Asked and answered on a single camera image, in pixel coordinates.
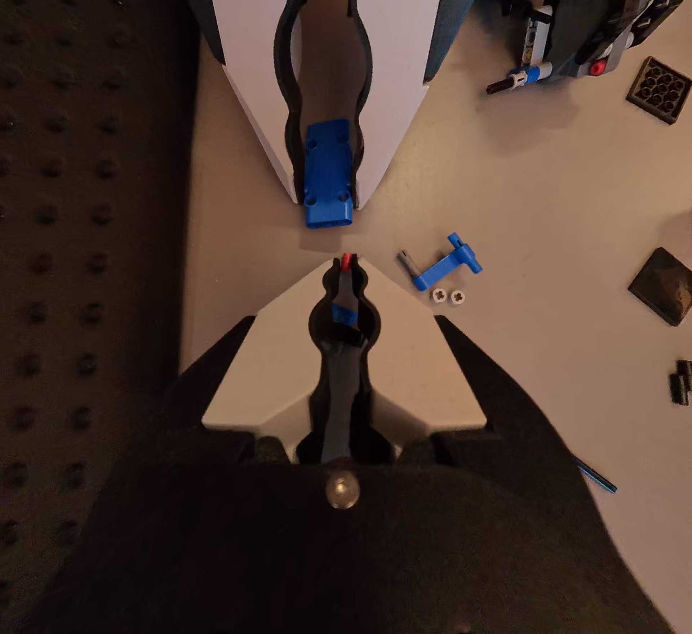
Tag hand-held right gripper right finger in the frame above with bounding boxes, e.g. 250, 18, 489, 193
349, 257, 487, 464

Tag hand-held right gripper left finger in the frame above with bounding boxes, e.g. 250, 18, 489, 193
201, 261, 342, 464

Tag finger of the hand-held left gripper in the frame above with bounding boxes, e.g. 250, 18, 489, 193
347, 0, 453, 210
200, 0, 303, 206

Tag blue angled holed beam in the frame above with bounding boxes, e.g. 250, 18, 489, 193
412, 232, 484, 292

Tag blue holed panel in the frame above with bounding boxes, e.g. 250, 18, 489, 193
303, 119, 356, 229

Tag grey desk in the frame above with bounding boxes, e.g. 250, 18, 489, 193
181, 0, 692, 634

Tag long black axle rod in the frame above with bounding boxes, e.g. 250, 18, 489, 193
575, 457, 618, 494

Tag black grid plate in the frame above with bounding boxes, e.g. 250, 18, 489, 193
625, 56, 692, 126

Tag black dimpled mat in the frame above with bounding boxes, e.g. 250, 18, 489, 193
0, 0, 202, 634

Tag black square printed tile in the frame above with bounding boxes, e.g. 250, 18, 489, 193
627, 247, 692, 328

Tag black pins with white bush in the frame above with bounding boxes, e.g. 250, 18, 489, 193
669, 360, 692, 408

